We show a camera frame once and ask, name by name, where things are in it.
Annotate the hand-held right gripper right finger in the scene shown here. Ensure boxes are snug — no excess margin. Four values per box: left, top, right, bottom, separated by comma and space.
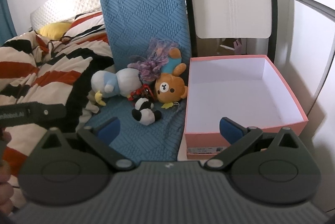
204, 117, 300, 171

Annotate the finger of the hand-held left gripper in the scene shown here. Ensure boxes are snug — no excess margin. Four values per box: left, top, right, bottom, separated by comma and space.
34, 101, 67, 122

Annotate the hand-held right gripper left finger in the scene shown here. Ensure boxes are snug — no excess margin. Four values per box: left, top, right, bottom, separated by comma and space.
38, 117, 135, 171

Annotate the panda plush toy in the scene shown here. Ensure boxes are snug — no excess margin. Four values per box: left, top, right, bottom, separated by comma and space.
131, 97, 163, 126

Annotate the pink cardboard box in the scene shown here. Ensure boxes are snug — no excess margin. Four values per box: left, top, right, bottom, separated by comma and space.
184, 55, 309, 152

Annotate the reddish hair claw clip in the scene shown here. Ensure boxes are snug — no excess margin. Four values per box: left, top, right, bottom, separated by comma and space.
127, 84, 156, 102

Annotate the purple organza scrunchie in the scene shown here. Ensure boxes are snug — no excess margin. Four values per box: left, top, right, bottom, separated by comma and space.
127, 38, 180, 84

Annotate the person's left hand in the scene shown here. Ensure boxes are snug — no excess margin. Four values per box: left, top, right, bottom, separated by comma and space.
0, 132, 14, 215

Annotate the orange black striped blanket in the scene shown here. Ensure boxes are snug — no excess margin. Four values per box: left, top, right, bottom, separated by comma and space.
0, 29, 116, 212

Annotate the white blue penguin plush toy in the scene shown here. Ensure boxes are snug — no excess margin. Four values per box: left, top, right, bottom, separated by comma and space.
91, 68, 142, 107

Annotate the brown bear plush toy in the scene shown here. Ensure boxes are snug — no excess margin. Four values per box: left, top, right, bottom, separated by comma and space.
154, 47, 189, 110

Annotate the yellow pillow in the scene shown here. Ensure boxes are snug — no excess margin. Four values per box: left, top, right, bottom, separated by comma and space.
37, 22, 72, 39

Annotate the striped pillow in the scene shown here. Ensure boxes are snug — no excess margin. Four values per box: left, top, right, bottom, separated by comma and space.
63, 11, 107, 43

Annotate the teal curtain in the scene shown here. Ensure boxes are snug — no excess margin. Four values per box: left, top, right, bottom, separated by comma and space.
0, 0, 14, 45

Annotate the round glass table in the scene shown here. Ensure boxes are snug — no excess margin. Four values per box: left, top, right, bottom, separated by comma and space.
267, 0, 335, 136

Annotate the blue textured cushion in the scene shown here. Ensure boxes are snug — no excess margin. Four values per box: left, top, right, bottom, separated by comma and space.
85, 0, 193, 162

